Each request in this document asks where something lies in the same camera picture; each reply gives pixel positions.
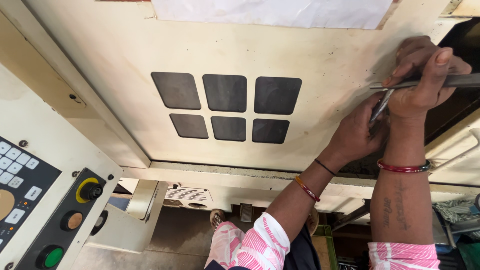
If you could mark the person's right hand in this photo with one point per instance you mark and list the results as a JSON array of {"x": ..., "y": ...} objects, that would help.
[{"x": 416, "y": 101}]

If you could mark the cream machine door with windows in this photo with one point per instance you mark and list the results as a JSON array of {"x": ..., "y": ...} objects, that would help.
[{"x": 232, "y": 56}]

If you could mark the grey metal foot pedal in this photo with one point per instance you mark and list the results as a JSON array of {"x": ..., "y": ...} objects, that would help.
[{"x": 246, "y": 212}]

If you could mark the striped cloth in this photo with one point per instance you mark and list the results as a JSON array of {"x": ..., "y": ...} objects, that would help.
[{"x": 455, "y": 210}]

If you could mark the person's left fingers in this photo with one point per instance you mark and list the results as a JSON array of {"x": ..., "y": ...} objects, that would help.
[{"x": 375, "y": 131}]

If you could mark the white paper sheet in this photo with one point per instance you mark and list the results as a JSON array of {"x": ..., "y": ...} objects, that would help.
[{"x": 270, "y": 13}]

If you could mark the short grey metal tool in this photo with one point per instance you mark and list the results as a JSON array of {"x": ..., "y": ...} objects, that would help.
[{"x": 380, "y": 107}]

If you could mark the long grey metal rod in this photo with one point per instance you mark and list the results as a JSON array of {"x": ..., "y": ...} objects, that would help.
[{"x": 461, "y": 80}]

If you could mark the orange round push button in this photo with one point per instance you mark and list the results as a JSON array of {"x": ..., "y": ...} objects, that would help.
[{"x": 72, "y": 220}]

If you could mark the white key keypad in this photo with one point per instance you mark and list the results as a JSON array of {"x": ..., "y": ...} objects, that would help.
[{"x": 15, "y": 165}]

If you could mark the green round push button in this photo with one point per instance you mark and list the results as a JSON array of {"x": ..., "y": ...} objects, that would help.
[{"x": 50, "y": 257}]

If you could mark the black round selector knob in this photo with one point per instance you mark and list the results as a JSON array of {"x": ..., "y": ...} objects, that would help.
[{"x": 99, "y": 222}]

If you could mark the green plastic crate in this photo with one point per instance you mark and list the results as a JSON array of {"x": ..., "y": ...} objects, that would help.
[{"x": 327, "y": 247}]

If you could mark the black yellow emergency stop button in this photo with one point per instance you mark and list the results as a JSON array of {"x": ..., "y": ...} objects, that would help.
[{"x": 89, "y": 190}]

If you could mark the orange red bangle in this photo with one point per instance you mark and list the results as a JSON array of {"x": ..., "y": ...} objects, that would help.
[{"x": 306, "y": 189}]

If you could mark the pink white patterned shirt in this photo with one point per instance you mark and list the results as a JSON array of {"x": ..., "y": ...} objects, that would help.
[{"x": 251, "y": 243}]

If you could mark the person's sandalled foot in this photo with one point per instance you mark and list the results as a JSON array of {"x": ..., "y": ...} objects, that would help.
[{"x": 216, "y": 219}]

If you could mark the red and green bangle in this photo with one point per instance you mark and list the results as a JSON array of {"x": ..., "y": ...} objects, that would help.
[{"x": 403, "y": 167}]

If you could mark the cream machine control panel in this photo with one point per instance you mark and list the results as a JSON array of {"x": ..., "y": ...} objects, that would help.
[{"x": 41, "y": 180}]

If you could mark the person's left hand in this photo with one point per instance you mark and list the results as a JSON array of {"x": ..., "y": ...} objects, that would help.
[{"x": 348, "y": 138}]

